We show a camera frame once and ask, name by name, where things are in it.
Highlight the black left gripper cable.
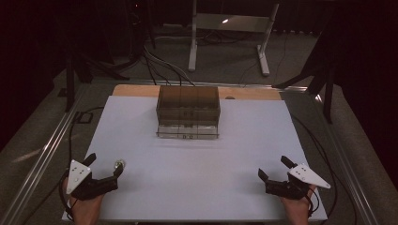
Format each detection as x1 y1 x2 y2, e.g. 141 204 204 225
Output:
57 106 105 221

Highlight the person's right hand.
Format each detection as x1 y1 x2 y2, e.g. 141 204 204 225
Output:
279 183 317 225

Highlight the bundle of floor cables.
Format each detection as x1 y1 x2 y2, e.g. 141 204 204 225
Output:
142 31 220 87

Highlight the person's left hand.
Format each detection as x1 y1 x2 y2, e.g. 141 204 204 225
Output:
62 177 104 225

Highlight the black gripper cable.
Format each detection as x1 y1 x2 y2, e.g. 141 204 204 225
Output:
290 113 340 218
57 106 105 221

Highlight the black square floor socket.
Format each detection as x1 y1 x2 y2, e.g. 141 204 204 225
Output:
72 111 94 124

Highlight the clear plastic drawer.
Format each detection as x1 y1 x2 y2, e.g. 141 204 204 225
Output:
156 123 221 141

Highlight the white metal stand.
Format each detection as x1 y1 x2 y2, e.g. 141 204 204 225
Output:
187 0 281 78

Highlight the black tripod stand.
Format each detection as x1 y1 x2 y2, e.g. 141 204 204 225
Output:
271 27 337 125
63 46 131 113

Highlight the aluminium floor rail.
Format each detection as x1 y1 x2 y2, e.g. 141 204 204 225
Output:
0 83 90 225
313 93 381 225

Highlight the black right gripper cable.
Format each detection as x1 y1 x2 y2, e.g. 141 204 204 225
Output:
290 113 340 218

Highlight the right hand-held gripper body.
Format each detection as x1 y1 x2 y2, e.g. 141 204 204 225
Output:
265 163 332 201

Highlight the brown translucent drawer cabinet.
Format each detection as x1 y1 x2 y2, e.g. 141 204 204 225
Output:
155 84 222 128

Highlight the white table cover sheet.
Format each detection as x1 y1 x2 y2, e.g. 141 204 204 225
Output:
61 95 329 223

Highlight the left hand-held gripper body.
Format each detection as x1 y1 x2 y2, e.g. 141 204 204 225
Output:
66 159 119 202

